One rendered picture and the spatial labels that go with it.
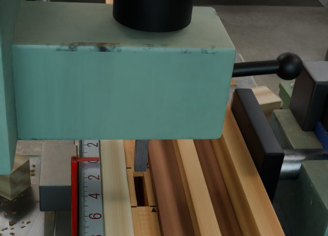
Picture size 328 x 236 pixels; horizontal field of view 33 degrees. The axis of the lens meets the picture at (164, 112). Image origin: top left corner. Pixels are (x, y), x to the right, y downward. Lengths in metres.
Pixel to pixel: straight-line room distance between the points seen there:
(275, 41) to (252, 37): 0.12
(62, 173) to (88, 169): 0.17
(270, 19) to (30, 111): 3.01
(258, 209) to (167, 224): 0.07
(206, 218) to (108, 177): 0.08
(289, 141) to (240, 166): 0.08
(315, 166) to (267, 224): 0.10
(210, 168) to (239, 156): 0.04
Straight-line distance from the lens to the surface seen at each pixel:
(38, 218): 0.60
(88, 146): 0.44
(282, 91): 1.26
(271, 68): 0.39
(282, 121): 0.49
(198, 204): 0.39
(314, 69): 0.48
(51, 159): 0.60
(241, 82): 0.67
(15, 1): 0.36
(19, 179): 0.62
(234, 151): 0.41
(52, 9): 0.38
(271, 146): 0.39
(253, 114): 0.42
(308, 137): 0.48
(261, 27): 3.19
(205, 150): 0.45
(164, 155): 0.45
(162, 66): 0.34
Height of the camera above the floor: 1.21
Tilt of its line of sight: 32 degrees down
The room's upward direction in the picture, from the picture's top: 6 degrees clockwise
